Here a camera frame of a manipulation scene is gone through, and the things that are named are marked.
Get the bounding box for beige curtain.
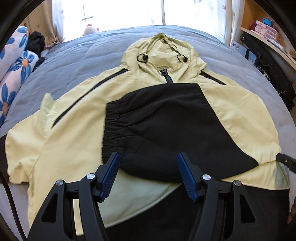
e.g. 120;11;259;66
22;0;64;48

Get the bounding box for pink plush toy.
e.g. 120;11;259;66
83;24;99;36

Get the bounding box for wooden shelf desk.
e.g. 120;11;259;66
240;1;295;73

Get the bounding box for black white patterned cloth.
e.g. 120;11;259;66
255;60;295;111

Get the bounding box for blue floral folded quilt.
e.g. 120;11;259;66
0;26;39;125

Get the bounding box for black clothing pile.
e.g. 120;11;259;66
25;31;45;72

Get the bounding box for yellow black hooded jacket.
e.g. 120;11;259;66
5;34;293;240

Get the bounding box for person right hand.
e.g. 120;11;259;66
287;198;296;224

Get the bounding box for white floral curtain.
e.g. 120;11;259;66
51;0;245;44

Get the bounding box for grey bed blanket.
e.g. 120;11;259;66
0;24;287;241

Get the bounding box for white labelled box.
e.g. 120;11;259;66
230;41;257;65

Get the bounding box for pink storage boxes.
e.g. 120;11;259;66
254;21;281;43

